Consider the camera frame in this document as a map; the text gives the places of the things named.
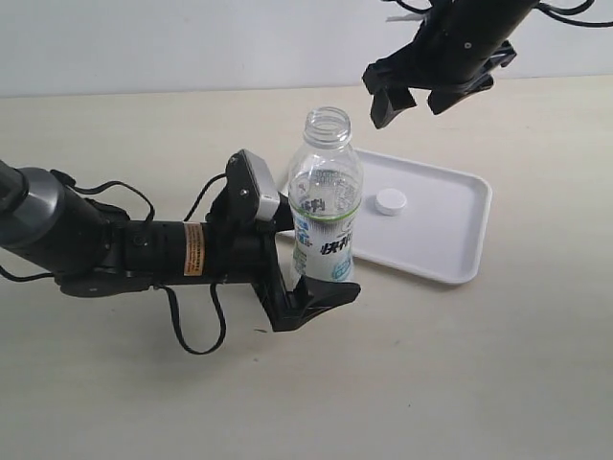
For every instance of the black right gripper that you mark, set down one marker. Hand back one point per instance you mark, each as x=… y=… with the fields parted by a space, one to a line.
x=452 y=68

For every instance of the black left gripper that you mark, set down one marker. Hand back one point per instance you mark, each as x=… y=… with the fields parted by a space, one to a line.
x=246 y=252

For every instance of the clear plastic lime drink bottle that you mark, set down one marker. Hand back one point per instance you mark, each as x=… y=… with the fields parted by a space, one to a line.
x=324 y=188

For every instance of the white bottle cap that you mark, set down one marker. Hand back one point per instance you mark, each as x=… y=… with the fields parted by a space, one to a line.
x=390 y=202

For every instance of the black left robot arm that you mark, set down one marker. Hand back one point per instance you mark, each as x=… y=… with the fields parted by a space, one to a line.
x=92 y=249

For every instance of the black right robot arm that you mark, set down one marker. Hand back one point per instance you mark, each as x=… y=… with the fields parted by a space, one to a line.
x=488 y=20

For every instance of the white rectangular plastic tray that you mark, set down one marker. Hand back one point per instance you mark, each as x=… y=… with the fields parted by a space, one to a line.
x=440 y=233

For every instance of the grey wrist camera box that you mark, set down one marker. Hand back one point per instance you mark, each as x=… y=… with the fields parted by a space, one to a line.
x=268 y=196

